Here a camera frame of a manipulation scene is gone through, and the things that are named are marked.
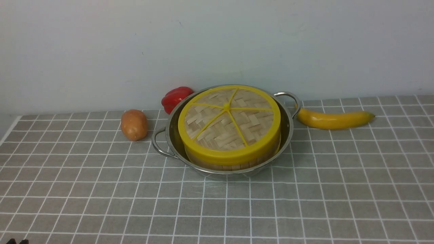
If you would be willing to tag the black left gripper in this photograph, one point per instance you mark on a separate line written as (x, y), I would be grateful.
(13, 241)

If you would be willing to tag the woven bamboo steamer lid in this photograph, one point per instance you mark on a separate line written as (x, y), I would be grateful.
(229, 117)

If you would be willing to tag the bamboo steamer basket yellow rim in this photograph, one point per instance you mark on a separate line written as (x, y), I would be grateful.
(224, 160)

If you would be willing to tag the stainless steel pot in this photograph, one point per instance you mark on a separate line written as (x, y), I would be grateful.
(167, 140)

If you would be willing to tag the grey checked tablecloth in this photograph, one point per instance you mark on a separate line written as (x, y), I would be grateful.
(75, 179)

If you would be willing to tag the brown potato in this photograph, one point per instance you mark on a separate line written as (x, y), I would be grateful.
(134, 125)

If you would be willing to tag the red bell pepper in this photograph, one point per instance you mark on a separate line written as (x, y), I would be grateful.
(174, 97)

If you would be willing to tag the yellow banana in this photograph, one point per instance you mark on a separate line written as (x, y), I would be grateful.
(338, 121)

